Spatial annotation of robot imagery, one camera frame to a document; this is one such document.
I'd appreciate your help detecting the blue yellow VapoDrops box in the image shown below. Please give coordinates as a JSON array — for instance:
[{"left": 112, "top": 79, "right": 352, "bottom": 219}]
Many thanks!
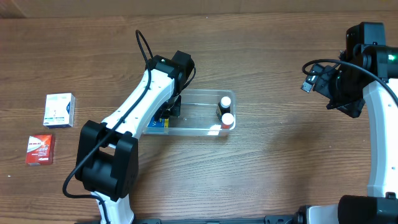
[{"left": 147, "top": 116, "right": 169, "bottom": 128}]

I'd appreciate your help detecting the dark bottle white cap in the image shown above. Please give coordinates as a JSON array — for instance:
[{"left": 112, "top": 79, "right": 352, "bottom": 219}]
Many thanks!
[{"left": 216, "top": 96, "right": 231, "bottom": 120}]

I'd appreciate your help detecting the orange tube white cap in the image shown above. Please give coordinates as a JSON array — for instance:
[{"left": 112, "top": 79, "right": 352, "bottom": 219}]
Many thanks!
[{"left": 221, "top": 113, "right": 234, "bottom": 129}]

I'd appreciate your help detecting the white medicine box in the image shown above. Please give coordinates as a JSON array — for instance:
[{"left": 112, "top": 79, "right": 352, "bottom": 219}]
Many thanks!
[{"left": 43, "top": 93, "right": 75, "bottom": 128}]

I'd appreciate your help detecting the red medicine box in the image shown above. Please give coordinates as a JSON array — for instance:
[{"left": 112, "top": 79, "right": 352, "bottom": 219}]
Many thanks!
[{"left": 25, "top": 134, "right": 55, "bottom": 166}]

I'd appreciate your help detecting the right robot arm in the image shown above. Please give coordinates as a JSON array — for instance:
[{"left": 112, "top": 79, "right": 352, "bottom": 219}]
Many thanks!
[{"left": 292, "top": 22, "right": 397, "bottom": 223}]

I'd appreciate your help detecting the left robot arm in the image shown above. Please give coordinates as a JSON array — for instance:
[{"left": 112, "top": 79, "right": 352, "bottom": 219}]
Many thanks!
[{"left": 72, "top": 51, "right": 195, "bottom": 223}]

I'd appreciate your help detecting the clear plastic container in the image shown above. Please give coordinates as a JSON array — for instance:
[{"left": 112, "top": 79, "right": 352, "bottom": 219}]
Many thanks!
[{"left": 144, "top": 89, "right": 236, "bottom": 136}]

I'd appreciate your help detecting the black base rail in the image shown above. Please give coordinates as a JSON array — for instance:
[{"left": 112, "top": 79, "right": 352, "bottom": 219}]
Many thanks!
[{"left": 74, "top": 211, "right": 308, "bottom": 224}]

